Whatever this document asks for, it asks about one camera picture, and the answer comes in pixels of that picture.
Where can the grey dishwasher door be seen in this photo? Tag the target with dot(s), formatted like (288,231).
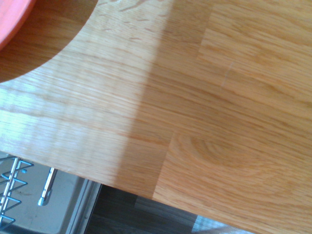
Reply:
(63,207)

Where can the metal dishwasher rack rail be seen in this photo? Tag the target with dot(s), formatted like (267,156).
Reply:
(47,185)

